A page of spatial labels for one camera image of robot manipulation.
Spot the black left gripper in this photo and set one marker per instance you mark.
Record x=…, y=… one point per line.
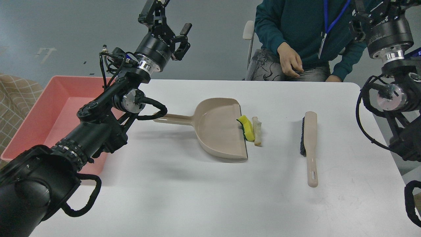
x=160, y=43

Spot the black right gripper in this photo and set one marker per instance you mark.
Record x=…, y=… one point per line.
x=384, y=28

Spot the beige plastic dustpan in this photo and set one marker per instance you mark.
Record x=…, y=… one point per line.
x=216, y=127

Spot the yellow green sponge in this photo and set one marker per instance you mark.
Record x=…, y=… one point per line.
x=247, y=128

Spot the white bread slice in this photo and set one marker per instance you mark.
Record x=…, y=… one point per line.
x=257, y=131

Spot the beige hand brush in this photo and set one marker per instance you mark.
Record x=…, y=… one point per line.
x=308, y=146

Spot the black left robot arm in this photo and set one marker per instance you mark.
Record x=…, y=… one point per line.
x=42, y=180

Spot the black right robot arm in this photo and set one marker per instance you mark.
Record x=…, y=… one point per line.
x=396, y=90

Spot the person's right hand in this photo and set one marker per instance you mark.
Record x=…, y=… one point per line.
x=290, y=61

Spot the white office chair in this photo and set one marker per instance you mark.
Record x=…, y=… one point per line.
x=248, y=34

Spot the person in teal sweater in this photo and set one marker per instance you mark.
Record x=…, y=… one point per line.
x=318, y=30

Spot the beige checkered cloth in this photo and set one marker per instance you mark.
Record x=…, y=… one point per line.
x=17, y=98

